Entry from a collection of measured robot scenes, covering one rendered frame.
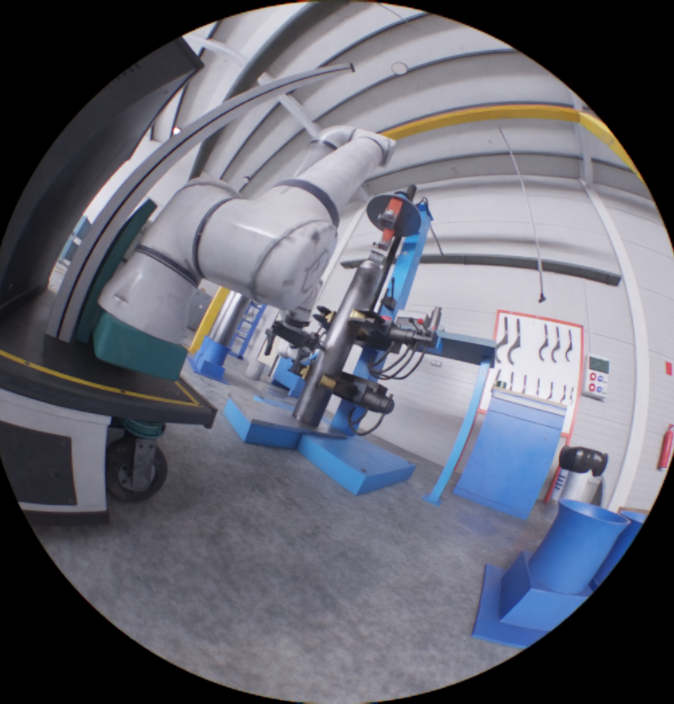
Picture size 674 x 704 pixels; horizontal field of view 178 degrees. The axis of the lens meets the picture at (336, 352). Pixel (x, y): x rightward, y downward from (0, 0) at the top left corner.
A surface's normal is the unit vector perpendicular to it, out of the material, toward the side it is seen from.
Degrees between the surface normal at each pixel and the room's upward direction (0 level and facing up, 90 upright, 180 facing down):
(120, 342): 90
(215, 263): 144
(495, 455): 90
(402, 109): 173
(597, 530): 117
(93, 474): 90
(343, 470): 90
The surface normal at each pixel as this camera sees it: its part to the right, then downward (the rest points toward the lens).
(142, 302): 0.77, -0.13
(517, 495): -0.60, -0.37
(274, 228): 0.09, -0.12
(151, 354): 0.88, 0.32
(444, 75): -0.46, 0.86
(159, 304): 0.94, -0.06
